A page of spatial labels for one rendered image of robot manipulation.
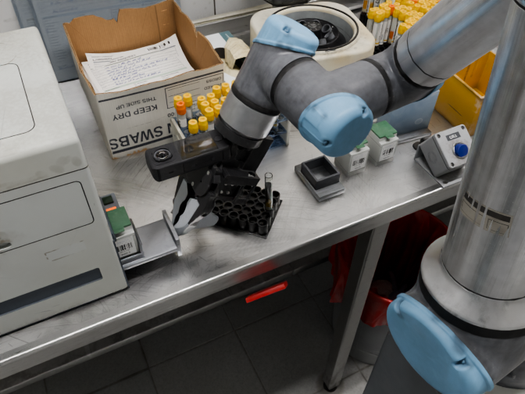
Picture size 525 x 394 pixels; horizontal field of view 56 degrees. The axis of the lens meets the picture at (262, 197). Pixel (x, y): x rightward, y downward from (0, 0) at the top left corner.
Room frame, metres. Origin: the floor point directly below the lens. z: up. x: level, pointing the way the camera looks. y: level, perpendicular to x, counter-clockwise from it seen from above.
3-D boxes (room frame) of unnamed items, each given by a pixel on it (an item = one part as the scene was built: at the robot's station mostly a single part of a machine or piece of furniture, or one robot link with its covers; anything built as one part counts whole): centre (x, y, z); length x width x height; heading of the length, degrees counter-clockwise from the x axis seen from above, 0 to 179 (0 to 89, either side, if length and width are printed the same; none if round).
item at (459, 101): (0.87, -0.44, 0.93); 0.13 x 0.13 x 0.10; 23
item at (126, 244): (0.46, 0.21, 0.95); 0.05 x 0.04 x 0.06; 27
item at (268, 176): (0.56, -0.01, 0.93); 0.01 x 0.01 x 0.10
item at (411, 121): (0.80, -0.28, 0.92); 0.10 x 0.07 x 0.10; 112
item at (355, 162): (0.69, -0.16, 0.91); 0.05 x 0.04 x 0.07; 27
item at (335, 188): (0.65, -0.10, 0.89); 0.09 x 0.05 x 0.04; 27
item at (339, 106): (0.50, -0.08, 1.16); 0.11 x 0.11 x 0.08; 34
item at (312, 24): (1.00, -0.10, 0.97); 0.15 x 0.15 x 0.07
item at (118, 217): (0.46, 0.21, 0.98); 0.05 x 0.04 x 0.01; 27
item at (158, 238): (0.45, 0.23, 0.92); 0.21 x 0.07 x 0.05; 117
